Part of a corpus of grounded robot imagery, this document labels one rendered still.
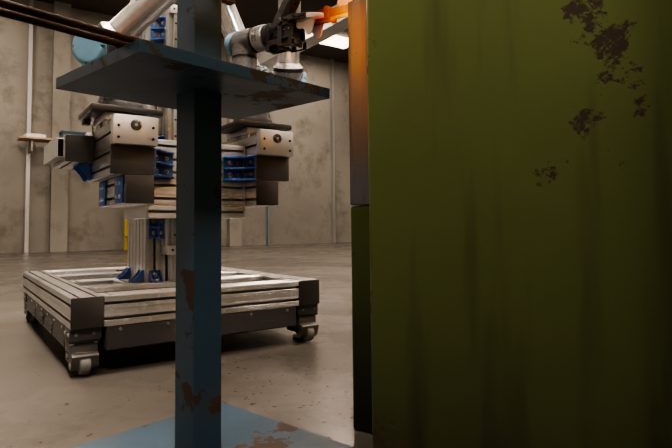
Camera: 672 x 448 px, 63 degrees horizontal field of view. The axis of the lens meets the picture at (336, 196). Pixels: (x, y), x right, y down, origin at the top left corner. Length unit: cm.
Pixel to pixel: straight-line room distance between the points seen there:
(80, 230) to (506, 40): 1156
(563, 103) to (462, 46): 16
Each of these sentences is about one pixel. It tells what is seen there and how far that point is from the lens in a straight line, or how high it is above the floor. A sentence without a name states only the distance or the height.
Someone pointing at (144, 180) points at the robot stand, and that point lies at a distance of 182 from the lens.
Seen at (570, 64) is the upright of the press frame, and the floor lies 62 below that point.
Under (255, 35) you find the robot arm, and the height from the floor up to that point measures 98.
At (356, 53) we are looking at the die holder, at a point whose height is 80.
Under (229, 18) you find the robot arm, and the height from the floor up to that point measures 110.
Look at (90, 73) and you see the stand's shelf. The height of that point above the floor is 68.
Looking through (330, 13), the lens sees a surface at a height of 100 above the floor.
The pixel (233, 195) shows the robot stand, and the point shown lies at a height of 54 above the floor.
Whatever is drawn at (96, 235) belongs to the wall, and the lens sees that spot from 1215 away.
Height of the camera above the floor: 42
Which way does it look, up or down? 3 degrees up
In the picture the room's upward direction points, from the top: 1 degrees counter-clockwise
